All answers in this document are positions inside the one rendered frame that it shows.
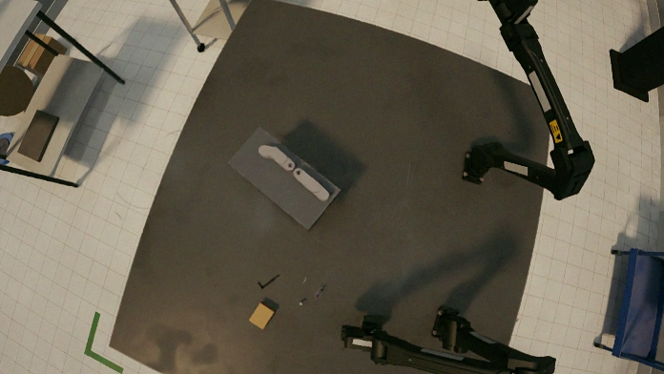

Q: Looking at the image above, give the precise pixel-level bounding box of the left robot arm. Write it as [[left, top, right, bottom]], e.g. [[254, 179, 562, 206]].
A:
[[341, 306, 556, 374]]

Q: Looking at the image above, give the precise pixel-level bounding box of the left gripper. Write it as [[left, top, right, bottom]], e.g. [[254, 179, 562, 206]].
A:
[[362, 316, 384, 335]]

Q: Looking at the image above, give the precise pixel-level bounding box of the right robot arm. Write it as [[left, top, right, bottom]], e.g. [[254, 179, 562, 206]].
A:
[[462, 0, 595, 201]]

